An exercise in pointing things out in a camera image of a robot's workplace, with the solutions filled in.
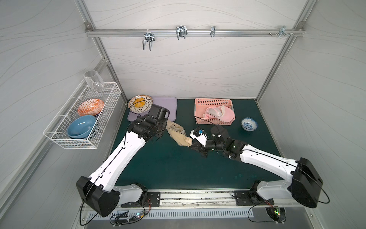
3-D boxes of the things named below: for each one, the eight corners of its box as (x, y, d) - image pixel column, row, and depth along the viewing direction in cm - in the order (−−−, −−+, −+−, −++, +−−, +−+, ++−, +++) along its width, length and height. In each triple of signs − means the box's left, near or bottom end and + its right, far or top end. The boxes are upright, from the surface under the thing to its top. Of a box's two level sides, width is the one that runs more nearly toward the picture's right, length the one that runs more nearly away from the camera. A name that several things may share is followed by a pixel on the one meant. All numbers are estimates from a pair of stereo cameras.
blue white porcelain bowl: (246, 134, 102) (249, 130, 98) (237, 125, 108) (239, 120, 104) (256, 128, 106) (259, 124, 102) (247, 119, 111) (249, 115, 107)
